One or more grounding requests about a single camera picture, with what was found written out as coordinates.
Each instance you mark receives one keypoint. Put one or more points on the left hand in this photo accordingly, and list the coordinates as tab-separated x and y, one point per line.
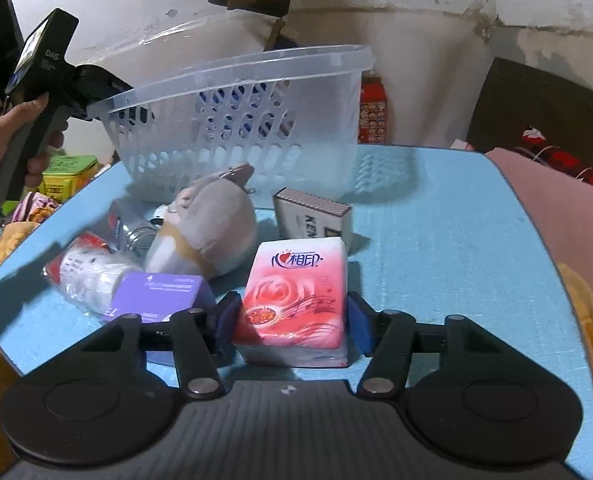
10	123

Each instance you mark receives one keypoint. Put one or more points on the red carton box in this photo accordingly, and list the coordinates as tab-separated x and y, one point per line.
372	111

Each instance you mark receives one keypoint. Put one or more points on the dark wooden headboard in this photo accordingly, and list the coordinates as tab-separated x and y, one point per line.
516	97

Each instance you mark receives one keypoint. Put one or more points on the grey plush toy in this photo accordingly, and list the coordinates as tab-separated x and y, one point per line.
209	229

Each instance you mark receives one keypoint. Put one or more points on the pink tissue pack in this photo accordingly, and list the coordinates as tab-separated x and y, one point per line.
293	310

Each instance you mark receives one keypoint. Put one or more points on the pink blanket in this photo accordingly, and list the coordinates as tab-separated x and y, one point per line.
560	206

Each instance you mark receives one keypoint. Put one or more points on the clear bottle silver cap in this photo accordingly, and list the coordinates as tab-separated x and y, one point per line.
131	230

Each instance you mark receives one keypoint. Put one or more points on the grey white card box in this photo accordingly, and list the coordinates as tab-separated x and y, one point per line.
304	215

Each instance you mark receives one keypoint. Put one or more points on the purple box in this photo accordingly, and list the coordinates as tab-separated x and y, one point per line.
157	296

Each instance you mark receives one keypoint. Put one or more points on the green yellow tin box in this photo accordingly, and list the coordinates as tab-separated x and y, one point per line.
67	175

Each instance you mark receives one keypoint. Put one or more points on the clear plastic basket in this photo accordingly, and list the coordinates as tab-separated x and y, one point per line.
291	114

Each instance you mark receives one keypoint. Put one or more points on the white red plastic bottle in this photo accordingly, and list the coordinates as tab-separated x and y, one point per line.
87	272

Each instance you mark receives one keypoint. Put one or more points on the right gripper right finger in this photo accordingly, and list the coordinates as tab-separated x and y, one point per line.
386	337

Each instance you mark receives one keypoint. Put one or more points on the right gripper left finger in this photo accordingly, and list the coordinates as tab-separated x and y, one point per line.
202	343

